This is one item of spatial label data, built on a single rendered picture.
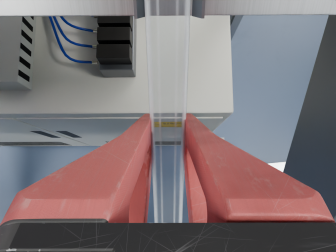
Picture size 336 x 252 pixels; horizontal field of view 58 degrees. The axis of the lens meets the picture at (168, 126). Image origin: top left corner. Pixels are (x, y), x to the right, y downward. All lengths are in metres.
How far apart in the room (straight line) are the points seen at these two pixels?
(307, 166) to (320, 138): 0.02
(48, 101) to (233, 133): 0.75
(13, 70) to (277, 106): 0.91
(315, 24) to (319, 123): 1.16
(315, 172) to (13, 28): 0.44
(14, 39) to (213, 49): 0.29
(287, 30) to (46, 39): 0.95
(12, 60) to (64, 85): 0.08
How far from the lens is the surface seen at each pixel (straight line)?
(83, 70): 0.50
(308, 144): 0.19
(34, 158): 1.17
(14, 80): 0.48
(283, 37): 1.26
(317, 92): 0.18
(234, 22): 0.63
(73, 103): 0.49
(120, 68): 0.45
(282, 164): 1.13
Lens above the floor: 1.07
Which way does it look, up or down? 81 degrees down
